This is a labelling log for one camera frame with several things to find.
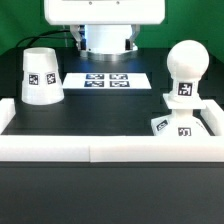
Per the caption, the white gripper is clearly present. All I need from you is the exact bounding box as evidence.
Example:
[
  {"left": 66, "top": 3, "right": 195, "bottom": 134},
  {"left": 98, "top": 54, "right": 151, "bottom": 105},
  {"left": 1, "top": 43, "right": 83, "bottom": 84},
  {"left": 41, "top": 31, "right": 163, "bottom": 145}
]
[{"left": 44, "top": 0, "right": 165, "bottom": 50}]

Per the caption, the white lamp shade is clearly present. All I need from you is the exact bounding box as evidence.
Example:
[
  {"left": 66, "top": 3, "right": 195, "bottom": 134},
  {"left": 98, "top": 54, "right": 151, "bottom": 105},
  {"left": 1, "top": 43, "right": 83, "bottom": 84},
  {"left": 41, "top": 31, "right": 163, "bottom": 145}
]
[{"left": 21, "top": 47, "right": 64, "bottom": 105}]

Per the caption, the white lamp bulb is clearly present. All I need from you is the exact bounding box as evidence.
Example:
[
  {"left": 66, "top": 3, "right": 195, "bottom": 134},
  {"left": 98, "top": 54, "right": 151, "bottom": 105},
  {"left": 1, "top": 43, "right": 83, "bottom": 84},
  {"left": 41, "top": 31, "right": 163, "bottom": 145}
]
[{"left": 167, "top": 40, "right": 209, "bottom": 102}]

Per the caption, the white lamp base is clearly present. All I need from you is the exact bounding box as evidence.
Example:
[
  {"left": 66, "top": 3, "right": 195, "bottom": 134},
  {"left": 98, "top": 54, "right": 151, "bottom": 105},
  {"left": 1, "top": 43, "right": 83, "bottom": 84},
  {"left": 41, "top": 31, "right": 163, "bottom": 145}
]
[{"left": 151, "top": 93, "right": 209, "bottom": 137}]

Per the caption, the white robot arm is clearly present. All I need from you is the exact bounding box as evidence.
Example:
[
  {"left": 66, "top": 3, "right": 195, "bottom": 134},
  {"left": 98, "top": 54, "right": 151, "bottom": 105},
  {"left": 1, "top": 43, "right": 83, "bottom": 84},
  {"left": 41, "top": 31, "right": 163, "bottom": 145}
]
[{"left": 44, "top": 0, "right": 165, "bottom": 61}]

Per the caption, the white marker plate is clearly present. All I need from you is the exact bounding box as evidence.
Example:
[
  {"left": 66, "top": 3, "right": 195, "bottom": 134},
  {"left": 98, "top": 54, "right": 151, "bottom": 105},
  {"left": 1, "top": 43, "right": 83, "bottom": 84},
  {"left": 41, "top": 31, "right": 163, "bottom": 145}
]
[{"left": 63, "top": 73, "right": 151, "bottom": 90}]

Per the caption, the white U-shaped fence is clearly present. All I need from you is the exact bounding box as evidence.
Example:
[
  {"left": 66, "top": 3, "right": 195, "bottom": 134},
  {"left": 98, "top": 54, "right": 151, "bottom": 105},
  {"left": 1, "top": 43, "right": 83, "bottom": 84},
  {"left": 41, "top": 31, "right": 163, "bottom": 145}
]
[{"left": 0, "top": 98, "right": 224, "bottom": 163}]

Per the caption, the black cable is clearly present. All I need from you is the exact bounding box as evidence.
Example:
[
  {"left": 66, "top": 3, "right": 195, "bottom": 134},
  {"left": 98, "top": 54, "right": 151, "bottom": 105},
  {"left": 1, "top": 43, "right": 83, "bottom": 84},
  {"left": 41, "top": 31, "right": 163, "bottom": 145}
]
[{"left": 14, "top": 29, "right": 81, "bottom": 49}]

